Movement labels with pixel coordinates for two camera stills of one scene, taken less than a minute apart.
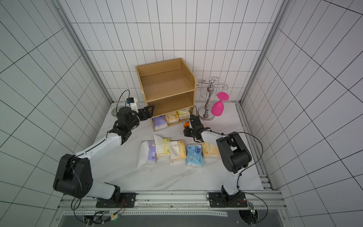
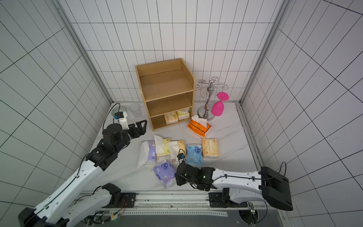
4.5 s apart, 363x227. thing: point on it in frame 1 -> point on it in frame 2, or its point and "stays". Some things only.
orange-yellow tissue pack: (177, 150) stays
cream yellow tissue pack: (209, 149) stays
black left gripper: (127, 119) -> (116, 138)
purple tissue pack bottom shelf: (159, 122) -> (165, 172)
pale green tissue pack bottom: (185, 113) stays
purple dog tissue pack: (147, 153) stays
